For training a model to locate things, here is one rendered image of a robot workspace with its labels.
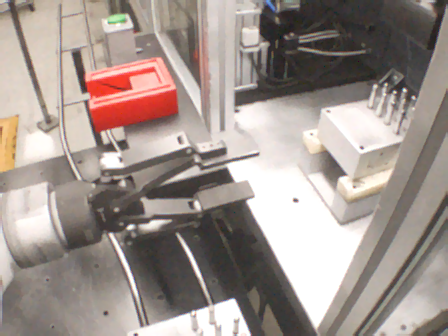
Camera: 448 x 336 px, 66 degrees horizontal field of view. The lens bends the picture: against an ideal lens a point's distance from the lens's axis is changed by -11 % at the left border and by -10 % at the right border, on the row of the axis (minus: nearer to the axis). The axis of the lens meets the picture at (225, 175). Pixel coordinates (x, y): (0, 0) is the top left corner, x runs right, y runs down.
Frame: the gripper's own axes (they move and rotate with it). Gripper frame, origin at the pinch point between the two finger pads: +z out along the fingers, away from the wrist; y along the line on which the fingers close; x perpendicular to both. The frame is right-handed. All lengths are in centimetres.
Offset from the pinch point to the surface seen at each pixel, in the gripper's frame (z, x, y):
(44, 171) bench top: -33, 47, -33
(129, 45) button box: -5.6, 43.4, -2.0
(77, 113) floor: -34, 173, -101
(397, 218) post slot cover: 3.9, -20.3, 13.9
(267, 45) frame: 18.9, 30.0, -0.5
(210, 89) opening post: 3.8, 18.9, -0.4
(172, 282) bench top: -9.1, 6.5, -32.5
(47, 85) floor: -54, 218, -101
